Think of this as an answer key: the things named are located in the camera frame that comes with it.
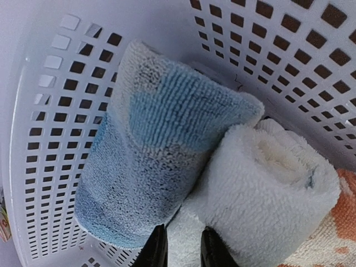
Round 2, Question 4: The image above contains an orange patterned towel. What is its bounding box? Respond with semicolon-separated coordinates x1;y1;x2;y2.
280;169;355;266

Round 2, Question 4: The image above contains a white plastic basket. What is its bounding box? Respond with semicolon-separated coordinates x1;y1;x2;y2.
1;1;355;266

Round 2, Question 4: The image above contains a white towel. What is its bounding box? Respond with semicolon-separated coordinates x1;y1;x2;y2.
167;118;340;266

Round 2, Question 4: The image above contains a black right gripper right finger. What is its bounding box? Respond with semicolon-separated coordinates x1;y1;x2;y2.
200;227;239;267

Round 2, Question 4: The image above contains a rolled grey towel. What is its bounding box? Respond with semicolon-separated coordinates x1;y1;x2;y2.
75;41;264;250

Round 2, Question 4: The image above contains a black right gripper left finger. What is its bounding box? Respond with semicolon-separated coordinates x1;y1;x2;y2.
133;224;168;267

